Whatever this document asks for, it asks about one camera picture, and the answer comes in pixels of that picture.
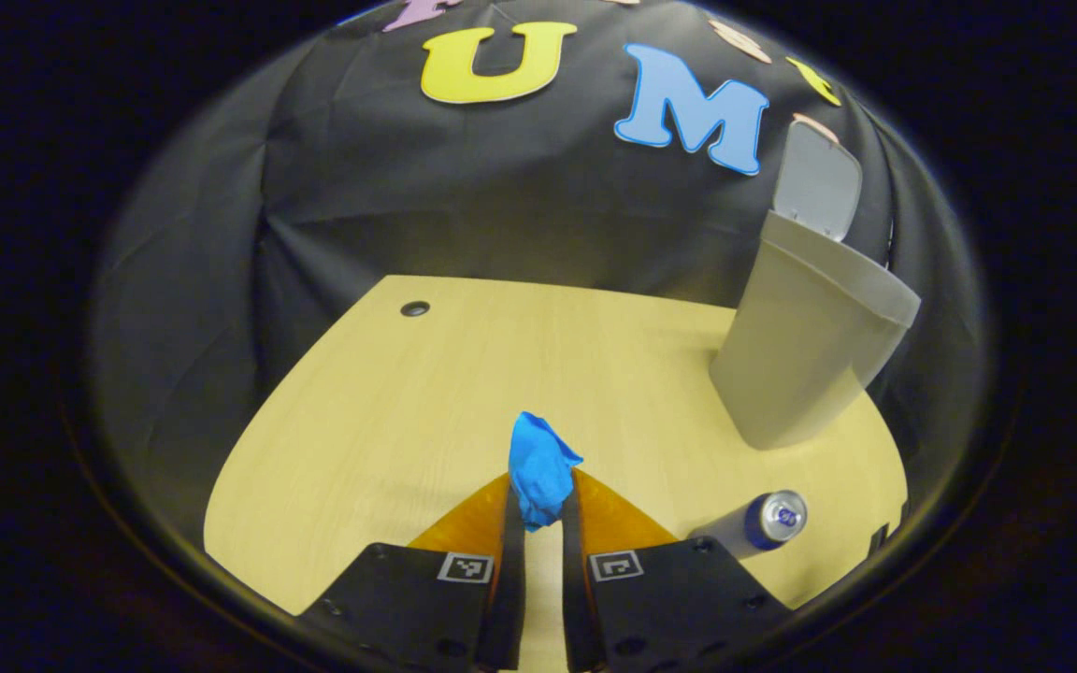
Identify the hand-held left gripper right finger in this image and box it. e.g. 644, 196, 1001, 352
562, 467, 794, 673

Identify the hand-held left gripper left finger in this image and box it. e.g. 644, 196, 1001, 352
300, 472, 528, 673

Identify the blue paper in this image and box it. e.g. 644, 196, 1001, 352
509, 411, 584, 534

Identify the silver blue pop can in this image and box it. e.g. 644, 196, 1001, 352
688, 490, 809, 560

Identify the white desktop garbage bin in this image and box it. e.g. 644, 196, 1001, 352
709, 120, 923, 451

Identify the black backdrop cloth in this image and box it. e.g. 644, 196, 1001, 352
94, 0, 984, 552

